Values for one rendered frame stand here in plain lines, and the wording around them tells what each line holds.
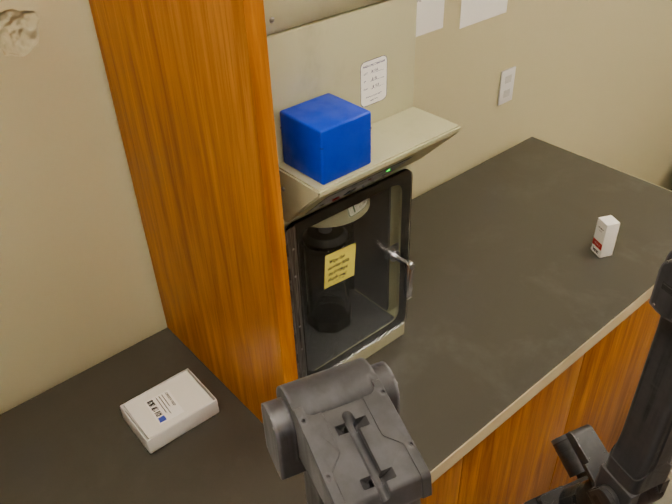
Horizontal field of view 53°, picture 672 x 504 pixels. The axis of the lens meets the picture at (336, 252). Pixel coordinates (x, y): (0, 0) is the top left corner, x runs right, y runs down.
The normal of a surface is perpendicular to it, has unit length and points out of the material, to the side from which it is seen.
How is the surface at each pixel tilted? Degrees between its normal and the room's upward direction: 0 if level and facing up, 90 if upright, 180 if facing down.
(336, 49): 90
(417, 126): 0
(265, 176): 90
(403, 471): 13
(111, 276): 90
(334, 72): 90
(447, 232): 0
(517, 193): 1
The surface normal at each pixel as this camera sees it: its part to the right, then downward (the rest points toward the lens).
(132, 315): 0.65, 0.43
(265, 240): -0.76, 0.40
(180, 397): -0.03, -0.80
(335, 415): 0.06, -0.66
